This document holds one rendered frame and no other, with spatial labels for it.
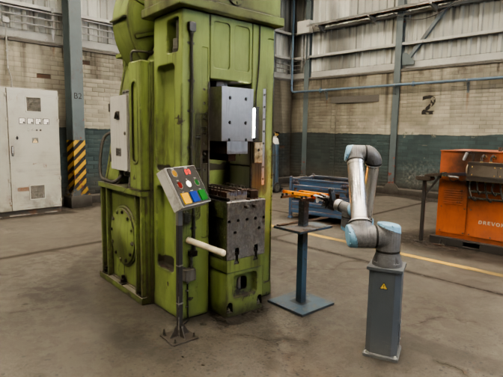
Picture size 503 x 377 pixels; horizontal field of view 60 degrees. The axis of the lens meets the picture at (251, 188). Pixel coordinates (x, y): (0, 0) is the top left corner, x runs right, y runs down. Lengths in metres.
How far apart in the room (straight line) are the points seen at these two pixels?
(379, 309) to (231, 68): 2.04
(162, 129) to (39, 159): 4.81
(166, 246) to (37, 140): 4.89
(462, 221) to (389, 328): 3.47
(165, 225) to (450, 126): 8.06
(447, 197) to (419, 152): 4.64
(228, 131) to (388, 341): 1.81
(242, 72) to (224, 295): 1.75
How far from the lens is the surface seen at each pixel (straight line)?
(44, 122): 8.18
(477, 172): 6.01
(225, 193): 3.30
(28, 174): 8.11
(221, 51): 3.47
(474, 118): 10.45
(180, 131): 3.21
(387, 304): 2.97
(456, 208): 6.29
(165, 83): 3.56
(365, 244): 2.86
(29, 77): 8.82
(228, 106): 3.27
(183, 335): 3.21
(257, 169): 3.64
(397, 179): 11.13
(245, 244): 3.41
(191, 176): 2.98
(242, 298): 3.54
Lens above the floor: 1.43
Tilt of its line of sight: 7 degrees down
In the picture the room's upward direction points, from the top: 1 degrees clockwise
